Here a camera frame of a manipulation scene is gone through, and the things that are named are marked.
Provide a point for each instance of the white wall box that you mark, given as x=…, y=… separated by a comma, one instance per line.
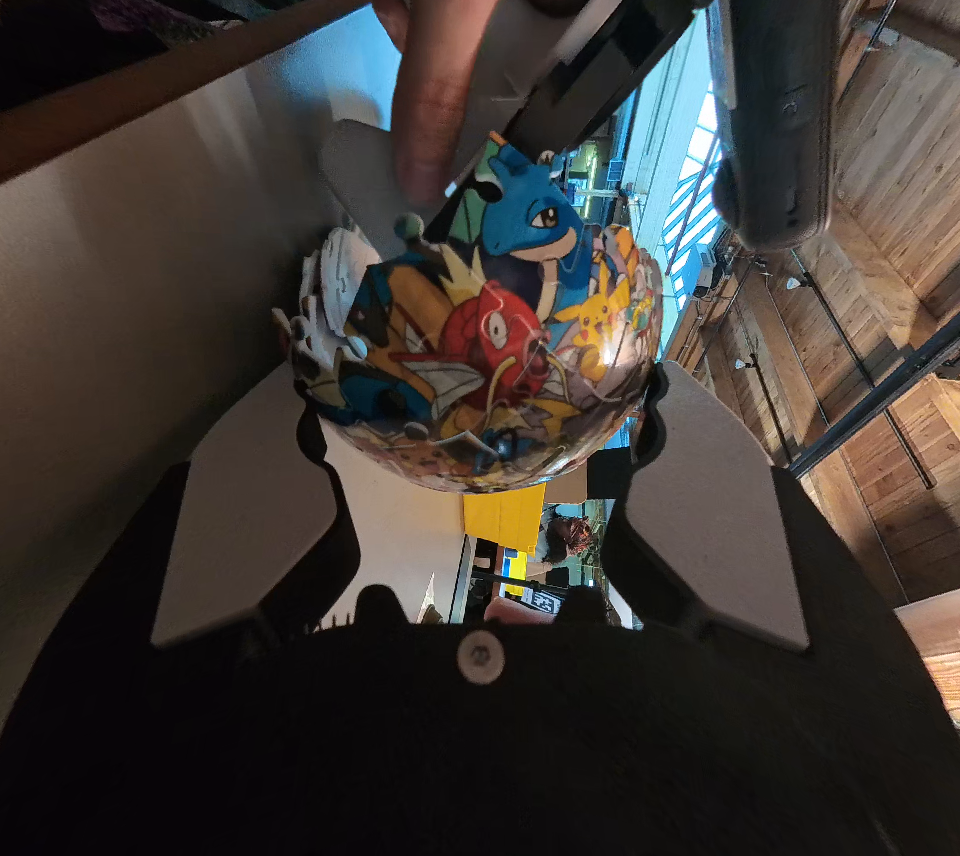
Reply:
x=706, y=271

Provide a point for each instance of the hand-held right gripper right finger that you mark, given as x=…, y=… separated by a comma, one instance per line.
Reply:
x=712, y=519

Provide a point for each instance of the black steel beam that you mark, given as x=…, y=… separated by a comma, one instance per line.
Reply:
x=877, y=395

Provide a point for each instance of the large paned window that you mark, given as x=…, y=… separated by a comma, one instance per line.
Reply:
x=690, y=211

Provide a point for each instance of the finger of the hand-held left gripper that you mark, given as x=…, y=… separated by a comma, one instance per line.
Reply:
x=360, y=174

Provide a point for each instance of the yellow plastic bin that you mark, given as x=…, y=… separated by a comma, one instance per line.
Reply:
x=502, y=522

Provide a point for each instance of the patterned dark cloth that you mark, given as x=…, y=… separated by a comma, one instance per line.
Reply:
x=135, y=9

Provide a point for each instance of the colourful cartoon puzzle ball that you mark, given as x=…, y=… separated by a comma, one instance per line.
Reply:
x=480, y=346

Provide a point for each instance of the dark storage shelving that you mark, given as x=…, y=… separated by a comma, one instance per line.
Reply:
x=592, y=170

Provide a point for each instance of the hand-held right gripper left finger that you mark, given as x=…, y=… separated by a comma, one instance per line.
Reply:
x=240, y=534

